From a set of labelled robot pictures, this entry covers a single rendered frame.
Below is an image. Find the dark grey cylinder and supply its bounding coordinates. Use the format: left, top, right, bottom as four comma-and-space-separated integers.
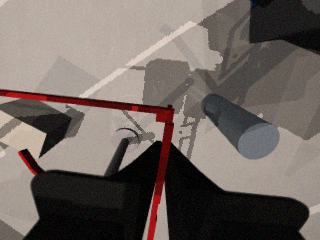
201, 94, 280, 160

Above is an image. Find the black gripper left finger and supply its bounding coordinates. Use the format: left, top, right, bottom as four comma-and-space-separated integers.
30, 140, 162, 240

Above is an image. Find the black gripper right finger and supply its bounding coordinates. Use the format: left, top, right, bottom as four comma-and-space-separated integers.
164, 142, 310, 240

